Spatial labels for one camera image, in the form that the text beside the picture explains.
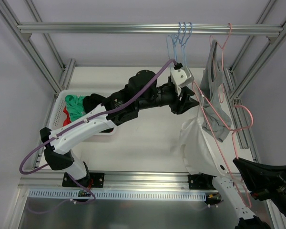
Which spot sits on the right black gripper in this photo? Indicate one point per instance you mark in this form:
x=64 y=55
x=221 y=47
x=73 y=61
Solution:
x=274 y=182

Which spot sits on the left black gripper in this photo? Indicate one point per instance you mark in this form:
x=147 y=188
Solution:
x=175 y=99

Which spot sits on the pink hanger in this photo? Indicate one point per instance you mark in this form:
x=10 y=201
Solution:
x=222 y=147
x=222 y=47

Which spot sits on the white tank top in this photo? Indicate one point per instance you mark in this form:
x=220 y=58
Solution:
x=198 y=156

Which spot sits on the blue hanger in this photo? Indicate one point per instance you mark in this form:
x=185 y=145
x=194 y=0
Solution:
x=178 y=45
x=171 y=42
x=184 y=50

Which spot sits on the black tank top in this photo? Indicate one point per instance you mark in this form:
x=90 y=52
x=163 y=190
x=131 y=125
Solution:
x=92 y=101

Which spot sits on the green tank top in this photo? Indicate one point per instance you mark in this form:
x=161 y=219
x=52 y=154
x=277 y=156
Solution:
x=74 y=107

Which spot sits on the red tank top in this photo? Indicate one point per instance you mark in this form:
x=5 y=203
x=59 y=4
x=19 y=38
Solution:
x=67 y=118

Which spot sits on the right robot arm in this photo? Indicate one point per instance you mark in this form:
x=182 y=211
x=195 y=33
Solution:
x=244 y=217

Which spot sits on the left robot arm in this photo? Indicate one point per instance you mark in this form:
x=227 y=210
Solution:
x=141 y=92

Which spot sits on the grey tank top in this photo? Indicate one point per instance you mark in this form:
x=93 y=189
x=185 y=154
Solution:
x=217 y=121

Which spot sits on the white plastic basket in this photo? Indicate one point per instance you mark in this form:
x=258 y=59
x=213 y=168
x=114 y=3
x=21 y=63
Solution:
x=57 y=112

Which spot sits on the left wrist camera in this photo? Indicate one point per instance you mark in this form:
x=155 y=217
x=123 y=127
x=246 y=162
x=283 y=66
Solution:
x=181 y=78

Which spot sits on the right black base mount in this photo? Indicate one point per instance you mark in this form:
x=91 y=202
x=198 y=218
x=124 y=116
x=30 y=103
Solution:
x=200 y=182

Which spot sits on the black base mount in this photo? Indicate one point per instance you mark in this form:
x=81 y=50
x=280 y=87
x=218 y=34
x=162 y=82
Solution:
x=95 y=180
x=200 y=182

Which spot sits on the aluminium hanging rail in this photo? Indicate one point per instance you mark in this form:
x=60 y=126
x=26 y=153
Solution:
x=148 y=28

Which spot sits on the front aluminium rail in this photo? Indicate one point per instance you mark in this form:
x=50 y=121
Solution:
x=114 y=180

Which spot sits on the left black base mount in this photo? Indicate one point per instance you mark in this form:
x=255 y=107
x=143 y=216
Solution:
x=95 y=180

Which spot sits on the white slotted cable duct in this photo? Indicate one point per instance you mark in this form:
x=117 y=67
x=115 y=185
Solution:
x=118 y=195

